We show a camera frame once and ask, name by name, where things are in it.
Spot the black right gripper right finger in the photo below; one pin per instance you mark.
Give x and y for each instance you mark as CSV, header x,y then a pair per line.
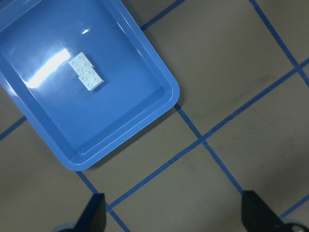
x,y
256,216

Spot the blue plastic tray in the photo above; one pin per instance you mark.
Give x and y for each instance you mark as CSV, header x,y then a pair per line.
x,y
38,38

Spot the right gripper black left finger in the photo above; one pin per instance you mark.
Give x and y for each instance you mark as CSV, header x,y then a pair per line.
x,y
93,218

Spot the white block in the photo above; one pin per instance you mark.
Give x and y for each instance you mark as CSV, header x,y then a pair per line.
x,y
80,63

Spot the white block mid table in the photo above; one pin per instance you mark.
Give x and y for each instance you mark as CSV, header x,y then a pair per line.
x,y
90,79

